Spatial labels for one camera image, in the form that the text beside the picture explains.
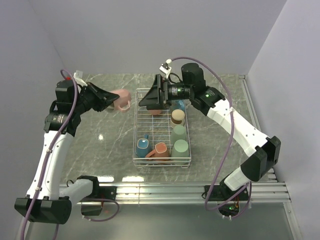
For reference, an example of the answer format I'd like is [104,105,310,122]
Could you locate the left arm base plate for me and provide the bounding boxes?
[81,185,117,202]

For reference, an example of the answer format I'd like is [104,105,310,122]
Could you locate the aluminium mounting rail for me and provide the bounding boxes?
[57,182,292,206]

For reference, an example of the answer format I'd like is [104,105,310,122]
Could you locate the salmon tumbler cup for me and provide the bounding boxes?
[148,109,162,116]

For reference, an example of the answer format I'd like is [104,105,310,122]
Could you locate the blue patterned mug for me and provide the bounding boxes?
[135,133,152,158]

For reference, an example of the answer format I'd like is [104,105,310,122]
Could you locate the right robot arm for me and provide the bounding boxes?
[138,62,281,200]

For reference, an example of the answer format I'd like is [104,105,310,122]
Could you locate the pale green tumbler cup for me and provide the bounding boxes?
[171,139,190,161]

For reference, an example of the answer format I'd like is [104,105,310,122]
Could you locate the salmon mug white inside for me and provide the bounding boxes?
[145,142,170,161]

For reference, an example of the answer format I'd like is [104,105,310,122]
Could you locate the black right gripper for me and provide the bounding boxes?
[138,74,193,111]

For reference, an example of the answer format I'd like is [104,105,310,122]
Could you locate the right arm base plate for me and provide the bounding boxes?
[208,185,249,202]

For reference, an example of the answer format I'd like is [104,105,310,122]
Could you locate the pink mug white inside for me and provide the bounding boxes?
[107,88,132,113]

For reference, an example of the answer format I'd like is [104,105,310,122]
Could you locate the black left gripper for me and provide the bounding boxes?
[73,81,120,115]

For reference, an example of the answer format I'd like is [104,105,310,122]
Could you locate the steel cup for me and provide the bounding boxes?
[169,109,186,128]

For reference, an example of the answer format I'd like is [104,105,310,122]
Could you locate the white wire dish rack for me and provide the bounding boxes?
[132,88,192,168]

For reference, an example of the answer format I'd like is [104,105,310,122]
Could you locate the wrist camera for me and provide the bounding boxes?
[159,58,172,79]
[73,70,87,87]

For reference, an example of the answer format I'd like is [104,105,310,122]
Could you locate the light green cup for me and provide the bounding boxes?
[170,125,187,145]

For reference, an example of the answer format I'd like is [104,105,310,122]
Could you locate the blue mug orange inside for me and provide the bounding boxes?
[170,100,186,112]

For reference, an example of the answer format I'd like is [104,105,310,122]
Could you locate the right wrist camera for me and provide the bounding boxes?
[159,58,172,79]

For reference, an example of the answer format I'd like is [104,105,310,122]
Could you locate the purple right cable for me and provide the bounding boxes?
[171,56,252,218]

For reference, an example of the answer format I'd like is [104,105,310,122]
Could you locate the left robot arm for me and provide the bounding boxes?
[14,80,119,225]

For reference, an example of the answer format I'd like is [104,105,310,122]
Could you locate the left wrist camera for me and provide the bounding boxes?
[73,70,87,87]

